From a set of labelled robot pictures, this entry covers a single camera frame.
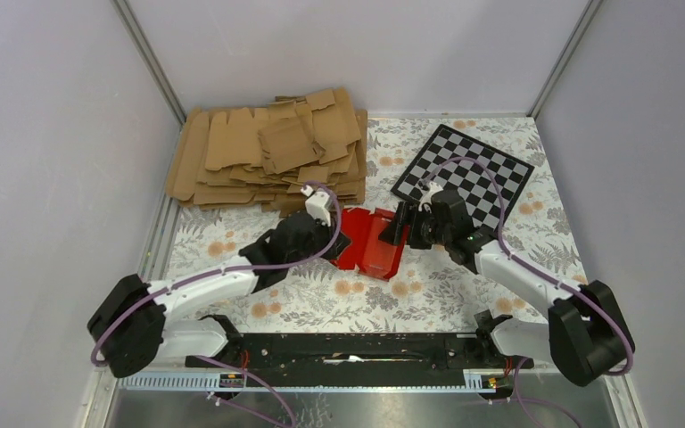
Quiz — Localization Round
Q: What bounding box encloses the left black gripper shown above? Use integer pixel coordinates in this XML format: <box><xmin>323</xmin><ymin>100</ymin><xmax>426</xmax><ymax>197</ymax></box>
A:
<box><xmin>287</xmin><ymin>212</ymin><xmax>351</xmax><ymax>268</ymax></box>

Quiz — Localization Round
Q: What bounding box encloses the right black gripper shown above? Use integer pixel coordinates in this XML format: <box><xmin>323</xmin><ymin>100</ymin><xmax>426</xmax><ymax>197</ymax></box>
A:
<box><xmin>377</xmin><ymin>202</ymin><xmax>451</xmax><ymax>251</ymax></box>

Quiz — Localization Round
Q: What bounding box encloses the red paper box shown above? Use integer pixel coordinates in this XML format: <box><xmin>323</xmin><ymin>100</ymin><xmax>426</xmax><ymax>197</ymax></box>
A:
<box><xmin>331</xmin><ymin>208</ymin><xmax>405</xmax><ymax>281</ymax></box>

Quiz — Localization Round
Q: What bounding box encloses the stack of brown cardboard blanks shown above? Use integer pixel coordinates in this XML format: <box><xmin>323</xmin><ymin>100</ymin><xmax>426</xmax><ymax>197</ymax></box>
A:
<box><xmin>165</xmin><ymin>86</ymin><xmax>367</xmax><ymax>214</ymax></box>

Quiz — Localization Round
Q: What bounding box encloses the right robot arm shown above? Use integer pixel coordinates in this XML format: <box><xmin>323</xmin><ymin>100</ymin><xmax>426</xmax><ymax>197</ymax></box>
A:
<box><xmin>379</xmin><ymin>188</ymin><xmax>635</xmax><ymax>386</ymax></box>

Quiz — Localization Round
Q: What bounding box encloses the floral patterned mat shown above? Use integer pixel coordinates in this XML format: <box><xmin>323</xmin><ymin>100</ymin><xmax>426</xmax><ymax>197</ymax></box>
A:
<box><xmin>165</xmin><ymin>118</ymin><xmax>586</xmax><ymax>333</ymax></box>

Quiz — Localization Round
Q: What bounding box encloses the black white checkerboard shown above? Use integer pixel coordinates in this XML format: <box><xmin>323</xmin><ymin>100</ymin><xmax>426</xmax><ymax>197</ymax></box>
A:
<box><xmin>391</xmin><ymin>125</ymin><xmax>534</xmax><ymax>228</ymax></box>

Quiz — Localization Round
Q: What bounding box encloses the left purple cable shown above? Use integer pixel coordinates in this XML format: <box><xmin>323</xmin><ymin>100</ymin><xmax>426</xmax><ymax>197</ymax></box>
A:
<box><xmin>89</xmin><ymin>181</ymin><xmax>343</xmax><ymax>428</ymax></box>

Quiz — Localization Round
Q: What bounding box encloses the purple cable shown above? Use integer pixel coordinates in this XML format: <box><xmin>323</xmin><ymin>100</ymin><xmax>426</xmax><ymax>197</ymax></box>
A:
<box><xmin>419</xmin><ymin>155</ymin><xmax>637</xmax><ymax>428</ymax></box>
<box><xmin>89</xmin><ymin>181</ymin><xmax>343</xmax><ymax>428</ymax></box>

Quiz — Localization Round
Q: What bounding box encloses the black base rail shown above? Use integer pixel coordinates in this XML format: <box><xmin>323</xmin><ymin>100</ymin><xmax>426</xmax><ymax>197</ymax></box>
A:
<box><xmin>186</xmin><ymin>333</ymin><xmax>522</xmax><ymax>390</ymax></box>

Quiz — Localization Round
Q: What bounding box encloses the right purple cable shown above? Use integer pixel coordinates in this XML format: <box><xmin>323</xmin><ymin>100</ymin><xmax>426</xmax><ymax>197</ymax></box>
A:
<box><xmin>419</xmin><ymin>155</ymin><xmax>637</xmax><ymax>428</ymax></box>

